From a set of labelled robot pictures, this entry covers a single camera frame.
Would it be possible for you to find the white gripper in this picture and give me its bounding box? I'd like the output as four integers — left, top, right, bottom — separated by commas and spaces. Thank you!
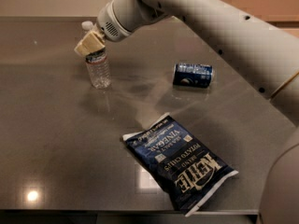
74, 0, 163, 57

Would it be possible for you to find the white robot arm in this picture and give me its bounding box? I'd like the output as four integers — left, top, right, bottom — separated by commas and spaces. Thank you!
75, 0, 299, 124

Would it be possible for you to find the clear plastic water bottle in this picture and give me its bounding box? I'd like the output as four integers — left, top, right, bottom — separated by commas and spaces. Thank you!
80, 20, 112, 90

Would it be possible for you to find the blue kettle chips bag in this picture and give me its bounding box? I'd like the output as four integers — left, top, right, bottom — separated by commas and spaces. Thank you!
122, 113, 237, 217

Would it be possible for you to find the blue pepsi can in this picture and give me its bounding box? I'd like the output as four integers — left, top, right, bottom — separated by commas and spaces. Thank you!
173, 63, 214, 89

